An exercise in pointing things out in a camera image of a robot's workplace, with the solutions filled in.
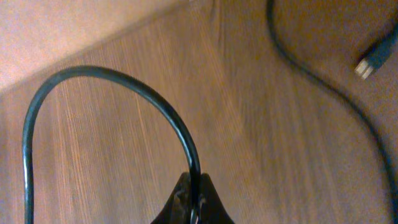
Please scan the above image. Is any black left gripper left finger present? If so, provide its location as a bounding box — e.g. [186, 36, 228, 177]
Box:
[151, 172, 192, 224]

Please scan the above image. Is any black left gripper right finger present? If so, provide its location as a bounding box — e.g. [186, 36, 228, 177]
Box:
[198, 174, 234, 224]

